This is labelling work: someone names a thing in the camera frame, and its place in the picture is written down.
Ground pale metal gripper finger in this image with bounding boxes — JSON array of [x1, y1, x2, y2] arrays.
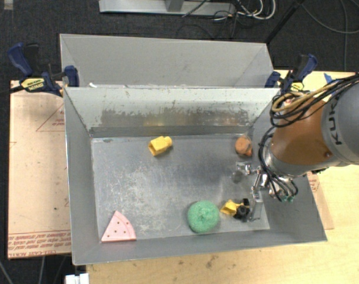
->
[[232, 162, 253, 185], [249, 186, 265, 221]]

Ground yellow toy block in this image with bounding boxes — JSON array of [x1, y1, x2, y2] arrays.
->
[[148, 135, 173, 157]]

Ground brown cardboard board, red print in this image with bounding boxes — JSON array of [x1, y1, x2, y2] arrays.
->
[[7, 80, 335, 260]]

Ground grey metal bin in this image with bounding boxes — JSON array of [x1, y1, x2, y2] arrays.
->
[[59, 33, 328, 266]]

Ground yellow and black toy vehicle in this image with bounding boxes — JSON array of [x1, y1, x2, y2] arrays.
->
[[220, 198, 251, 222]]

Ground green scouring pad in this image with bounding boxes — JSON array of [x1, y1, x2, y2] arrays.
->
[[187, 200, 221, 234]]

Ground pink wedge sponge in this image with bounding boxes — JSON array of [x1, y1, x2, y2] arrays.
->
[[101, 210, 137, 243]]

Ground orange-brown toy fruit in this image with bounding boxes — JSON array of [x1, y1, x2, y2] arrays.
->
[[235, 136, 254, 157]]

